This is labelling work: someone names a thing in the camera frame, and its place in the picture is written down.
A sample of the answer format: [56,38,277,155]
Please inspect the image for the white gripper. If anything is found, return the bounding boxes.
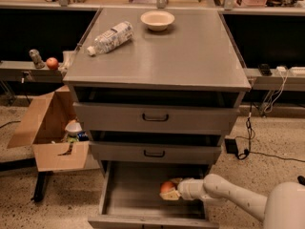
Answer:
[159,177,205,201]

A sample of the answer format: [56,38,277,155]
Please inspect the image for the orange fruit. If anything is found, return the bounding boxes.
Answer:
[160,181,175,194]

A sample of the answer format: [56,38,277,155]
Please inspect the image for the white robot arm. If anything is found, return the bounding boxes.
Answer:
[160,174,305,229]

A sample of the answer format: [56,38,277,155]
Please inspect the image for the grey bottom drawer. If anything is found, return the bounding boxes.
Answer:
[88,161,219,229]

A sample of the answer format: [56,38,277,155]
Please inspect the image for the grey drawer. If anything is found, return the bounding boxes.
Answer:
[88,161,219,229]
[90,142,221,165]
[73,102,239,135]

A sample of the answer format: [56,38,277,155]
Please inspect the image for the grey middle drawer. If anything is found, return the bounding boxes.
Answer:
[90,142,221,165]

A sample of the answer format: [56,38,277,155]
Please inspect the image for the grey drawer cabinet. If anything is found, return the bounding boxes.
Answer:
[62,7,253,181]

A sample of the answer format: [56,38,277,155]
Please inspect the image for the grey top drawer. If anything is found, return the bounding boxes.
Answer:
[73,102,239,135]

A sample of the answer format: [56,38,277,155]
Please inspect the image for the black power adapter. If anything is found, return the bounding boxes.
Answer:
[225,138,238,156]

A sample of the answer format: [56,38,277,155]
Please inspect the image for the white cup in box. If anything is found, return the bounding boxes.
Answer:
[65,122,82,136]

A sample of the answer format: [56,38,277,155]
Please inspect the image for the black desk leg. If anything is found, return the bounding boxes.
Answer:
[30,172,52,203]

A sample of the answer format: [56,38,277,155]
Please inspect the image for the brown cardboard box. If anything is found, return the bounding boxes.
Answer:
[8,86,99,172]

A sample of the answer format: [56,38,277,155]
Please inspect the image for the clear plastic water bottle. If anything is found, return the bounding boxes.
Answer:
[87,21,133,56]

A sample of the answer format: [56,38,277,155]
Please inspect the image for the white bowl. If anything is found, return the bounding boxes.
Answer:
[140,10,174,31]

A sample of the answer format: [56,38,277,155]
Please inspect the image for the small red apple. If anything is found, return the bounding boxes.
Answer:
[46,57,59,70]

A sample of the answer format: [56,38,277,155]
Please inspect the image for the small grey figurine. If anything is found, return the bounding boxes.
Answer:
[29,49,45,69]

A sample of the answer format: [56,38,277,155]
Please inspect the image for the grey side shelf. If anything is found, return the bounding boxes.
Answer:
[0,51,75,83]

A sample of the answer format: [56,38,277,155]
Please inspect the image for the black floor cable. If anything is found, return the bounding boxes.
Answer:
[234,102,305,164]

